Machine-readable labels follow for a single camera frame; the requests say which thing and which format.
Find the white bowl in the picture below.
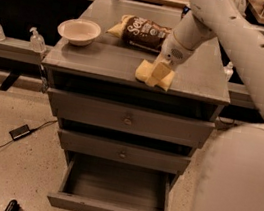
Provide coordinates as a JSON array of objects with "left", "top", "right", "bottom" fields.
[{"left": 57, "top": 19, "right": 102, "bottom": 47}]

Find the blue soda can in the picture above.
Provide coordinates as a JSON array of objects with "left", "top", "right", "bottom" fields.
[{"left": 181, "top": 5, "right": 191, "bottom": 19}]

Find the yellow sponge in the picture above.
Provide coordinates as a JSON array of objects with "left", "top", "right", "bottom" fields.
[{"left": 135, "top": 60, "right": 175, "bottom": 91}]

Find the bottom grey drawer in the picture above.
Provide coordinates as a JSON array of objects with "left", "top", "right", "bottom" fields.
[{"left": 48, "top": 153, "right": 170, "bottom": 211}]

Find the middle grey drawer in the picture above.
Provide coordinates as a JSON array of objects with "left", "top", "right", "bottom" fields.
[{"left": 58, "top": 129, "right": 191, "bottom": 174}]

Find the top grey drawer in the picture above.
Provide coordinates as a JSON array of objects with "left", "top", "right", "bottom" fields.
[{"left": 48, "top": 88, "right": 215, "bottom": 148}]

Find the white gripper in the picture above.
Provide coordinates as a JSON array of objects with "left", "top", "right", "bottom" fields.
[{"left": 145, "top": 33, "right": 194, "bottom": 87}]

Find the black power adapter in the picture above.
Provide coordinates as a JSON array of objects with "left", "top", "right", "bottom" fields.
[{"left": 9, "top": 124, "right": 30, "bottom": 141}]

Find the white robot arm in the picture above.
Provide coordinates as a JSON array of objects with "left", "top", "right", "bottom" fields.
[{"left": 156, "top": 0, "right": 264, "bottom": 211}]

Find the right sanitizer bottle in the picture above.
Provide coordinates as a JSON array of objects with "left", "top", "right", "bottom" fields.
[{"left": 224, "top": 62, "right": 234, "bottom": 81}]

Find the grey drawer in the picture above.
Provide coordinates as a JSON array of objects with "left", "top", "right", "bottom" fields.
[
  {"left": 48, "top": 88, "right": 215, "bottom": 148},
  {"left": 48, "top": 153, "right": 170, "bottom": 211},
  {"left": 58, "top": 129, "right": 191, "bottom": 174}
]

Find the brown chip bag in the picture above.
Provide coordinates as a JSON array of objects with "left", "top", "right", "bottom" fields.
[{"left": 107, "top": 14, "right": 172, "bottom": 53}]

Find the black object on floor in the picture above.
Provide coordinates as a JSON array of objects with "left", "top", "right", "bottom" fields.
[{"left": 4, "top": 199, "right": 20, "bottom": 211}]

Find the grey drawer cabinet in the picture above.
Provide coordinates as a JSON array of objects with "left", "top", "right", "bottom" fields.
[{"left": 24, "top": 0, "right": 245, "bottom": 191}]

